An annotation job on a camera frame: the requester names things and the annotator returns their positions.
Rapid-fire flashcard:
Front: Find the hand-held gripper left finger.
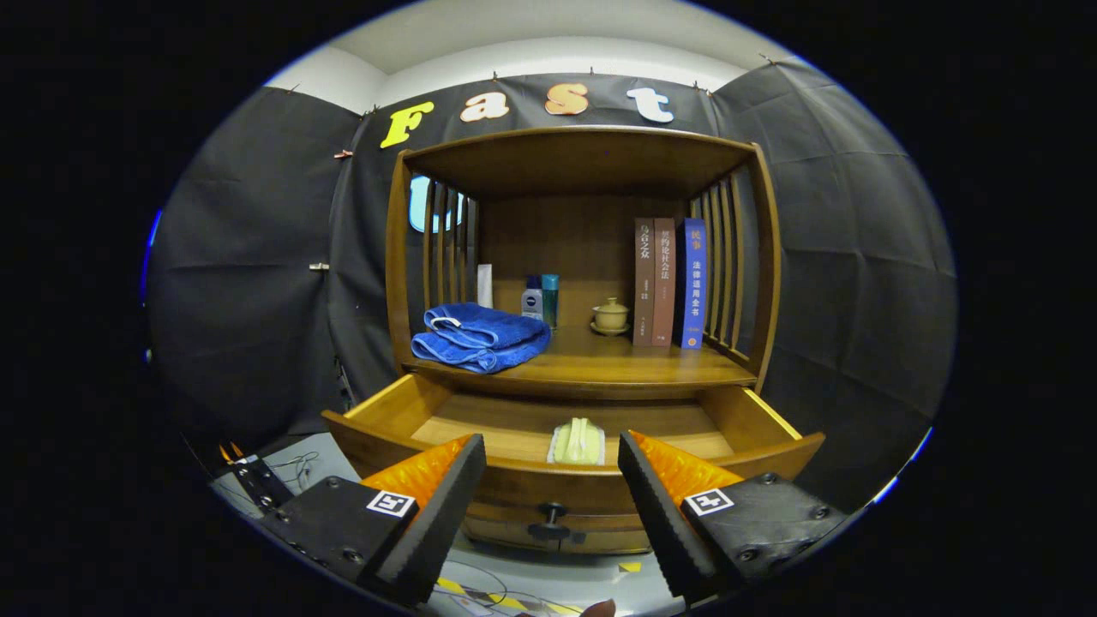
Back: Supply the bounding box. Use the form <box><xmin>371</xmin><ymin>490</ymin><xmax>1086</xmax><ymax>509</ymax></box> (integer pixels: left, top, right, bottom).
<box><xmin>261</xmin><ymin>433</ymin><xmax>488</xmax><ymax>608</ymax></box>

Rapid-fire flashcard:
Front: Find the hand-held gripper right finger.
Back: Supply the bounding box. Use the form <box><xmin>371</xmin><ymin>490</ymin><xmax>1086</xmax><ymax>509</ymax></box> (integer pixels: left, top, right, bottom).
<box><xmin>616</xmin><ymin>430</ymin><xmax>849</xmax><ymax>601</ymax></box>

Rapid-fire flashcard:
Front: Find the wooden countertop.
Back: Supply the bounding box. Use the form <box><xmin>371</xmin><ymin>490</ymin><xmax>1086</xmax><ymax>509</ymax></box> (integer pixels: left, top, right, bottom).
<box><xmin>403</xmin><ymin>324</ymin><xmax>759</xmax><ymax>388</ymax></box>

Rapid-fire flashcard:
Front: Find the wooden cabinet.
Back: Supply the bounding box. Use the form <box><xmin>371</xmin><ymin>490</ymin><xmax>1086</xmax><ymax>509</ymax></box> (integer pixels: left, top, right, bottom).
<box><xmin>386</xmin><ymin>126</ymin><xmax>782</xmax><ymax>555</ymax></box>

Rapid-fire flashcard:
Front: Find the yellow black striped tape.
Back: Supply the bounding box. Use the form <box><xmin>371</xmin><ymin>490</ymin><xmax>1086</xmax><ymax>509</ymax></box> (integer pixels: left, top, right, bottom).
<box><xmin>437</xmin><ymin>576</ymin><xmax>584</xmax><ymax>616</ymax></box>

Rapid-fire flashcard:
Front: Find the blue towel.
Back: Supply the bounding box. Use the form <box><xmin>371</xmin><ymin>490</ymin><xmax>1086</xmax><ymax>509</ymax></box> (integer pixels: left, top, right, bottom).
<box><xmin>411</xmin><ymin>303</ymin><xmax>552</xmax><ymax>374</ymax></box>

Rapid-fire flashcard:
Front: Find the beige ceramic lidded cup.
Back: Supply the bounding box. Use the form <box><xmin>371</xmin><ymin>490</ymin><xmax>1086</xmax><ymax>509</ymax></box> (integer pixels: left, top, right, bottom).
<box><xmin>590</xmin><ymin>297</ymin><xmax>631</xmax><ymax>337</ymax></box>

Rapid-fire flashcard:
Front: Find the brown book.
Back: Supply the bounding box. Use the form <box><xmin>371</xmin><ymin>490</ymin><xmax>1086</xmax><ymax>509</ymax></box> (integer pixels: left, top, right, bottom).
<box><xmin>634</xmin><ymin>218</ymin><xmax>656</xmax><ymax>347</ymax></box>
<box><xmin>653</xmin><ymin>218</ymin><xmax>677</xmax><ymax>347</ymax></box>

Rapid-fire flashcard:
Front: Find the blue book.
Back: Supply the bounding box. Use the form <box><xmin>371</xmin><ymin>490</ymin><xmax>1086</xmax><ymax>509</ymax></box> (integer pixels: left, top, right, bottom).
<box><xmin>681</xmin><ymin>218</ymin><xmax>708</xmax><ymax>350</ymax></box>

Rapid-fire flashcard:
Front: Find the black backdrop cloth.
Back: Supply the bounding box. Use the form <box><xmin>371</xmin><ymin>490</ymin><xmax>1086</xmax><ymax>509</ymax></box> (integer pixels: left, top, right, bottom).
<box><xmin>141</xmin><ymin>60</ymin><xmax>958</xmax><ymax>515</ymax></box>

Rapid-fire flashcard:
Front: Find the thin floor cable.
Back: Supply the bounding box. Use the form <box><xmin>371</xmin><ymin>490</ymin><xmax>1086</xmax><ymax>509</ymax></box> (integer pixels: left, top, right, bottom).
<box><xmin>446</xmin><ymin>561</ymin><xmax>524</xmax><ymax>609</ymax></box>

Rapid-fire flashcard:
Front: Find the grey floor cable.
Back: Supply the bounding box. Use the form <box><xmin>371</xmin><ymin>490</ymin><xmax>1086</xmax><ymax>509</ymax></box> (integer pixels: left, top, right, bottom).
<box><xmin>257</xmin><ymin>452</ymin><xmax>320</xmax><ymax>491</ymax></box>

